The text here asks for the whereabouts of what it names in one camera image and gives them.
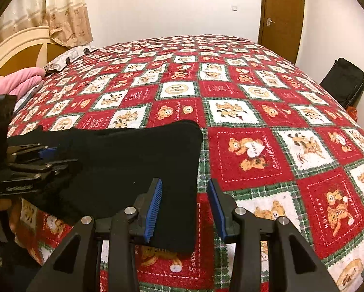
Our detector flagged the left hand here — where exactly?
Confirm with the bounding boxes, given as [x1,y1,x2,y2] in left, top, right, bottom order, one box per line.
[0,198,22,233]

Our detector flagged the grey patterned pillow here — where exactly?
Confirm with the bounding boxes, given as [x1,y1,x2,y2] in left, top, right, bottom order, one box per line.
[13,82,44,115]

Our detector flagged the red patchwork bear bedspread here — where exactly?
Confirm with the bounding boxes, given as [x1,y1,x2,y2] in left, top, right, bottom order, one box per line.
[9,35,364,291]

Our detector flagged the pink folded blanket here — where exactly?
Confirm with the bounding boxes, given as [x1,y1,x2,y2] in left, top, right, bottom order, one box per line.
[0,67,46,100]

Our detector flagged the beige patterned curtain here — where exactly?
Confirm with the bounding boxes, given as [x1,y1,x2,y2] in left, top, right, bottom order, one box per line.
[0,0,93,47]

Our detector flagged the black pants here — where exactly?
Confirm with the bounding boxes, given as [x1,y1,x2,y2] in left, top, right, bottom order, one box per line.
[8,120,203,253]

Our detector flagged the brown wooden door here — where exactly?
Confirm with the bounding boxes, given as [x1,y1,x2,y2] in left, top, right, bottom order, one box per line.
[258,0,305,63]

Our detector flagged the black suitcase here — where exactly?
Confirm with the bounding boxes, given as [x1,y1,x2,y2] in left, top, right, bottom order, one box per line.
[320,58,364,109]

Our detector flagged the white patterned far pillow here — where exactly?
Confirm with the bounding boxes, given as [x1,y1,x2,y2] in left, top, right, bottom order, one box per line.
[44,45,98,73]

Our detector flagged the cream wooden headboard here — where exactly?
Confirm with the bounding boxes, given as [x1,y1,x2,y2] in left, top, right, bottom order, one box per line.
[0,27,68,79]

